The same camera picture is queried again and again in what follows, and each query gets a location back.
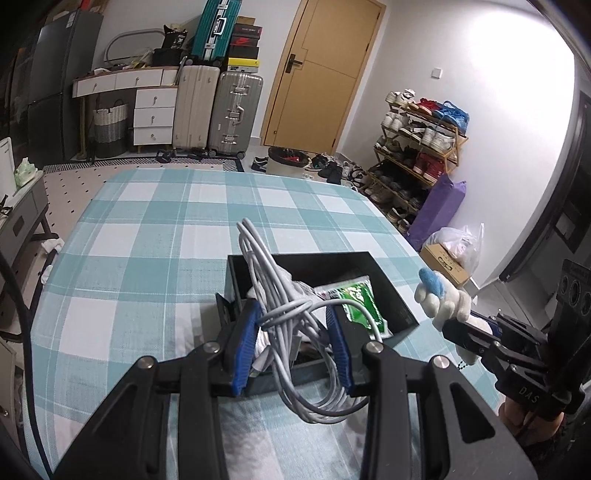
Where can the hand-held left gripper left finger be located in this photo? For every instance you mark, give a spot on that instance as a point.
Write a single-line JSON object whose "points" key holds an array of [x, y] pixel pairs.
{"points": [[242, 350]]}

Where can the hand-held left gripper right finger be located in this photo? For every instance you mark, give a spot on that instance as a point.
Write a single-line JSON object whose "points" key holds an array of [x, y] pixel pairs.
{"points": [[339, 346]]}

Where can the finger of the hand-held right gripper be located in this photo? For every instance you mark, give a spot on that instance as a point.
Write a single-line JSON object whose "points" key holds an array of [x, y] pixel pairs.
{"points": [[521, 330], [471, 337]]}

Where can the white plush toy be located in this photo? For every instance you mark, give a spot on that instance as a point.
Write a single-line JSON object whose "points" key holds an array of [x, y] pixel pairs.
{"points": [[443, 300]]}

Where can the green and white packet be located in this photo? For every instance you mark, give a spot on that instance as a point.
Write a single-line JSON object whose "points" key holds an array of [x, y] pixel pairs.
{"points": [[358, 300]]}

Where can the black cardboard box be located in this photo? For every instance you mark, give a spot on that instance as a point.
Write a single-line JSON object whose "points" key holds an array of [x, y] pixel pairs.
{"points": [[304, 265]]}

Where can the person's right forearm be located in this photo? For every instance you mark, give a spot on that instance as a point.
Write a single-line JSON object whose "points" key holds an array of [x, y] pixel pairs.
{"points": [[563, 457]]}

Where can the person's right hand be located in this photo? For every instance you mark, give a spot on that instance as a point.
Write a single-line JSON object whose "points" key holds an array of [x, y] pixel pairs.
{"points": [[517, 415]]}

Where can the brown cardboard box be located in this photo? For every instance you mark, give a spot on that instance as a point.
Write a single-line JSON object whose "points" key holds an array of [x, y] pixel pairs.
{"points": [[445, 265]]}

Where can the white plastic bag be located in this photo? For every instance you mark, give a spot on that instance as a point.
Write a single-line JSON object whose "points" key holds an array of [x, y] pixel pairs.
{"points": [[461, 242]]}

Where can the purple bag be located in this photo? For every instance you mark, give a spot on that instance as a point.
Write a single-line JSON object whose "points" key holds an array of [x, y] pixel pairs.
{"points": [[438, 212]]}

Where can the teal plaid bedsheet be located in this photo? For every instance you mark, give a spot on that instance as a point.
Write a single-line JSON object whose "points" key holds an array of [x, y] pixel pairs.
{"points": [[138, 240]]}

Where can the pile of shoes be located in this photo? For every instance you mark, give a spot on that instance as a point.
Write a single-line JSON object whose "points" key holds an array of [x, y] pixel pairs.
{"points": [[337, 171]]}

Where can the pair of black shoes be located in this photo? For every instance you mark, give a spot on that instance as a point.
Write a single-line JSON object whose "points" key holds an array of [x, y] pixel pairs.
{"points": [[260, 164]]}

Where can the dark round basket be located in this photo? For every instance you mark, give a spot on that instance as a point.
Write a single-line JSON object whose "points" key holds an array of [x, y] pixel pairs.
{"points": [[288, 161]]}

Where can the wooden shoe rack with shoes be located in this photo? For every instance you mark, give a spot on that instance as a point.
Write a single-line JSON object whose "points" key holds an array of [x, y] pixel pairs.
{"points": [[415, 152]]}

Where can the silver suitcase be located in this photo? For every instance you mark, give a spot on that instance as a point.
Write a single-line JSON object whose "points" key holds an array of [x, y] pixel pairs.
{"points": [[235, 113]]}

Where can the beige suitcase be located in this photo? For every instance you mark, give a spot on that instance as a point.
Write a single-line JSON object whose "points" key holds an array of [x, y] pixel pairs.
{"points": [[194, 110]]}

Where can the white desk with drawers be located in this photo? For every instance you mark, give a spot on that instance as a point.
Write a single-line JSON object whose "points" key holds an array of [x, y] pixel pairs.
{"points": [[152, 115]]}

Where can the grey side cabinet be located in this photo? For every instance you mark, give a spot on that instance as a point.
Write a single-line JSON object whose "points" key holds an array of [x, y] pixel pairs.
{"points": [[23, 217]]}

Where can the grey and white laundry basket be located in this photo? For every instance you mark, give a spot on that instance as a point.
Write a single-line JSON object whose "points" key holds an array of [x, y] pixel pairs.
{"points": [[110, 129]]}

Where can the yellow wooden door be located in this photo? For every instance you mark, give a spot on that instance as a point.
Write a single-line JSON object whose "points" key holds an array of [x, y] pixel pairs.
{"points": [[323, 78]]}

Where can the green wipes pack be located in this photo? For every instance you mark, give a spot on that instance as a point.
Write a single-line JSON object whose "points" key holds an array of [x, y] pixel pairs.
{"points": [[25, 171]]}

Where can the yellow and black shoe box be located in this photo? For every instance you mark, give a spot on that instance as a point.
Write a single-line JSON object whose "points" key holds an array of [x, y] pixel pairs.
{"points": [[244, 65]]}

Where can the black shoe box red logo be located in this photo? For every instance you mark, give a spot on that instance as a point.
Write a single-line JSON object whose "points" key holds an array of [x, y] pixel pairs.
{"points": [[244, 46]]}

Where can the black bag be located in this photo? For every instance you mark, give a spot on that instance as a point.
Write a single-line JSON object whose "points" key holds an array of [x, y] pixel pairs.
{"points": [[175, 39]]}

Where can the teal suitcase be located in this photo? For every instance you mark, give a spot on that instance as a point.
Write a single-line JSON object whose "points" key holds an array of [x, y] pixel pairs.
{"points": [[214, 30]]}

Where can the grey refrigerator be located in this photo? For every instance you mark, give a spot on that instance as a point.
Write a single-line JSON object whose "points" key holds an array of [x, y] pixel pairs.
{"points": [[60, 83]]}

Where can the white tube frame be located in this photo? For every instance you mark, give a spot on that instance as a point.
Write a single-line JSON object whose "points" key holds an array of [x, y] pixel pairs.
{"points": [[134, 37]]}

